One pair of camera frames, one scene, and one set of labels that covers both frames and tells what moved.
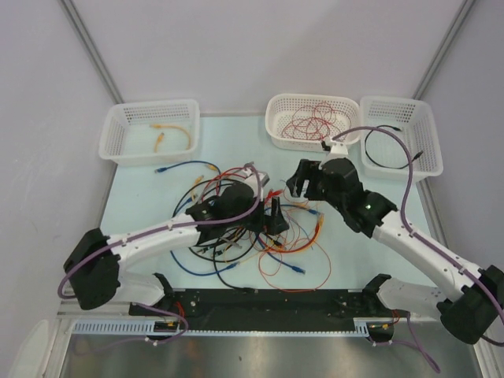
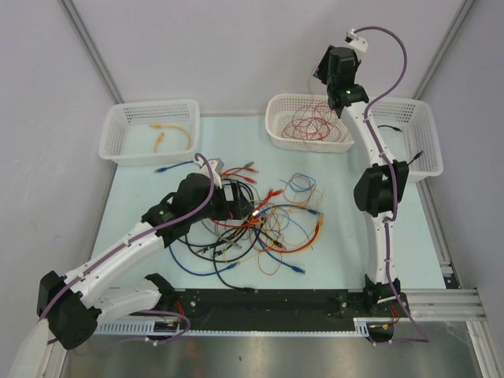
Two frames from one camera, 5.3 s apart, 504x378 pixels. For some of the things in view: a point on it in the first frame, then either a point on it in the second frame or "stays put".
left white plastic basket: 150,133 stays put
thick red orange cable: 303,247 stays put
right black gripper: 308,170 -> 321,71
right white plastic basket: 384,153 stays put
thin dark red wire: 316,122 stays put
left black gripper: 270,224 -> 235,209
